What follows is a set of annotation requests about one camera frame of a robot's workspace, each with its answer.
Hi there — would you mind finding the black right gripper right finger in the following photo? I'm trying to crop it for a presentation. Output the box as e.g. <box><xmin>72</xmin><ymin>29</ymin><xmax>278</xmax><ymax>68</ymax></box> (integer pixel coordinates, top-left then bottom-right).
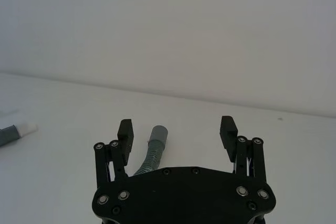
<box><xmin>218</xmin><ymin>115</ymin><xmax>269</xmax><ymax>184</ymax></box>

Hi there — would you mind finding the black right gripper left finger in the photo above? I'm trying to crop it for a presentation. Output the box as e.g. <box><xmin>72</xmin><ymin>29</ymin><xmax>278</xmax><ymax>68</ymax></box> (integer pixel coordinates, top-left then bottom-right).
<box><xmin>94</xmin><ymin>119</ymin><xmax>136</xmax><ymax>189</ymax></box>

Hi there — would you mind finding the white table cloth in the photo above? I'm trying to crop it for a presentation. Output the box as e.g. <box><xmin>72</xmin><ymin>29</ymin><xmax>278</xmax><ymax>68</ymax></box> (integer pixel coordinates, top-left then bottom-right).
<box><xmin>0</xmin><ymin>71</ymin><xmax>336</xmax><ymax>224</ymax></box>

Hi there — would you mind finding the grey tube with white tip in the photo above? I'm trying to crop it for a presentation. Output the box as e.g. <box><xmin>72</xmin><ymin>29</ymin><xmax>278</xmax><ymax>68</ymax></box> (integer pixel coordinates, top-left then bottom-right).
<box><xmin>0</xmin><ymin>122</ymin><xmax>39</xmax><ymax>148</ymax></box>

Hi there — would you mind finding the grey corrugated hose with cuff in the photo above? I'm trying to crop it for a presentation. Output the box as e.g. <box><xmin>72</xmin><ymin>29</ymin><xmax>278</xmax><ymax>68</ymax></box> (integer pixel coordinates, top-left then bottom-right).
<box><xmin>133</xmin><ymin>125</ymin><xmax>169</xmax><ymax>177</ymax></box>

